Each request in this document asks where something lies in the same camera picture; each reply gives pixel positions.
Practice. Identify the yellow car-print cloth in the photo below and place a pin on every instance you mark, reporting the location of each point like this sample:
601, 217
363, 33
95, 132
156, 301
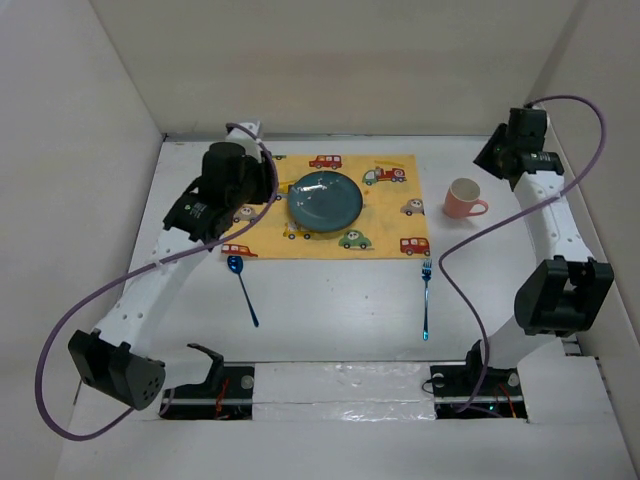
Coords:
391, 225

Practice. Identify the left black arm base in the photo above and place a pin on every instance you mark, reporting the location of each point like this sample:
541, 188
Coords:
229, 397

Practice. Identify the blue metal fork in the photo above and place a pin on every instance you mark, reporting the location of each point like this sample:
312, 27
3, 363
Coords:
426, 274

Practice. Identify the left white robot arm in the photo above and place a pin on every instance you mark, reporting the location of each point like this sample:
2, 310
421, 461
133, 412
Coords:
115, 358

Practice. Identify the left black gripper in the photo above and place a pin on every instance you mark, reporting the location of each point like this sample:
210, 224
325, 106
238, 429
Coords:
259, 167

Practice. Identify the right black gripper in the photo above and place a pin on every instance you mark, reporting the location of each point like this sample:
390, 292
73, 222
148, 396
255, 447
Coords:
482, 159

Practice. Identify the pink and white cup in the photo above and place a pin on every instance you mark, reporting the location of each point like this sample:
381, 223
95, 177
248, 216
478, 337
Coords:
463, 200

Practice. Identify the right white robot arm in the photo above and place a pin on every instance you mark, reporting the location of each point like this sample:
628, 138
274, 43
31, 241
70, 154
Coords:
567, 289

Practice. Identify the dark teal ceramic plate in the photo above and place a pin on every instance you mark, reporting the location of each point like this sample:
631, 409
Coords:
325, 201

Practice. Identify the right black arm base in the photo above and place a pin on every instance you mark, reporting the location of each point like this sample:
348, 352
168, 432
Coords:
457, 395

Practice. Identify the blue metal spoon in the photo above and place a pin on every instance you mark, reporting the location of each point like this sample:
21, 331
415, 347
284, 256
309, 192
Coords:
235, 264

